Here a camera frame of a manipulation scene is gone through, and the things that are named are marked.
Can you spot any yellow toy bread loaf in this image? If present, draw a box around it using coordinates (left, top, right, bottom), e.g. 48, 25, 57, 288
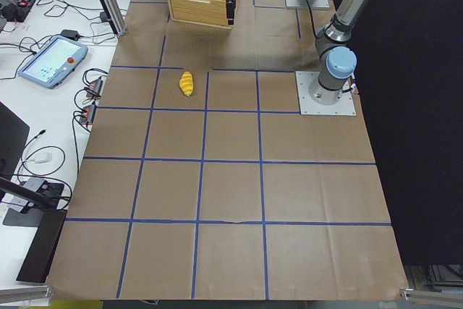
179, 71, 194, 97

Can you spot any black power adapter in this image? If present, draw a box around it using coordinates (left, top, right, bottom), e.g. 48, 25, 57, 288
60, 30, 80, 41

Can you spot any brown paper table cover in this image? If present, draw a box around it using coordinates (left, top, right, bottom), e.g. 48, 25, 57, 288
47, 0, 407, 300

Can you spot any near teach pendant tablet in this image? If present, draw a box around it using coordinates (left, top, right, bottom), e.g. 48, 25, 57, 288
18, 35, 88, 89

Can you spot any white charger block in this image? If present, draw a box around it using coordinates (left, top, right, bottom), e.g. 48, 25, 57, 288
33, 151, 53, 164

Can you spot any black monitor stand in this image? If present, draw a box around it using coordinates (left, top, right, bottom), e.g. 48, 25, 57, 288
1, 104, 66, 284

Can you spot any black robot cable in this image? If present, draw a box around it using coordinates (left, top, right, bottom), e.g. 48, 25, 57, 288
278, 0, 326, 41

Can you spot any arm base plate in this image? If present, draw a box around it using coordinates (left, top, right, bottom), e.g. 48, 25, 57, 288
295, 71, 357, 117
285, 0, 330, 11

